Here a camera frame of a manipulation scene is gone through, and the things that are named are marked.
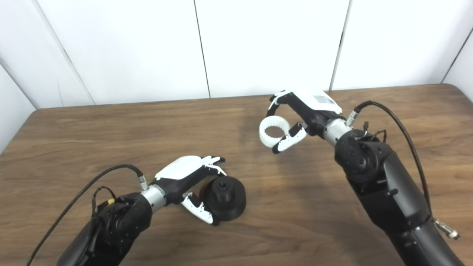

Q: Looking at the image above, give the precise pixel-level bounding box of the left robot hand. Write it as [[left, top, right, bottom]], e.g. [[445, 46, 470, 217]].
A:
[[153, 155, 227, 226]]

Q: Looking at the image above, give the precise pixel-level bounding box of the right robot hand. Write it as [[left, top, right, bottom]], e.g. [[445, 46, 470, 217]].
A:
[[267, 90, 343, 154]]

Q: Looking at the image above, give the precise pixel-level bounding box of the round black part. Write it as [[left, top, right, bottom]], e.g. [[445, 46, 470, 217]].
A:
[[200, 176, 246, 222]]

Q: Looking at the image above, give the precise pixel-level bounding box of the white ring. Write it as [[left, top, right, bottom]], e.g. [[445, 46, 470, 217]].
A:
[[259, 115, 289, 148]]

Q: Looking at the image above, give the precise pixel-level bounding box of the silver plug on right arm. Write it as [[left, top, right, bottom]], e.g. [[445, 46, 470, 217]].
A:
[[434, 219, 460, 240]]

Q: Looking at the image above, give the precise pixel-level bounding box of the thin black wire loop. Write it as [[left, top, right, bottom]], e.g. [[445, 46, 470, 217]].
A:
[[357, 121, 387, 143]]

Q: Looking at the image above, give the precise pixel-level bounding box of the thin wire with yellow connector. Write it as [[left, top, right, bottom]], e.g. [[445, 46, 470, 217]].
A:
[[92, 186, 116, 215]]

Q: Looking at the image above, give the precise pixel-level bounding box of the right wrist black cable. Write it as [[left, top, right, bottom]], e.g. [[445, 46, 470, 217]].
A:
[[346, 100, 433, 216]]

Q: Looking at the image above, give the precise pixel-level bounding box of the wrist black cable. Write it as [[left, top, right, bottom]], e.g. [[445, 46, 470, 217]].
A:
[[26, 164, 149, 266], [346, 100, 433, 216]]

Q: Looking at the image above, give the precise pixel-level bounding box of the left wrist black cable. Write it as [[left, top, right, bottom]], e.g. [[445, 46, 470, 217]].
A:
[[26, 164, 149, 266]]

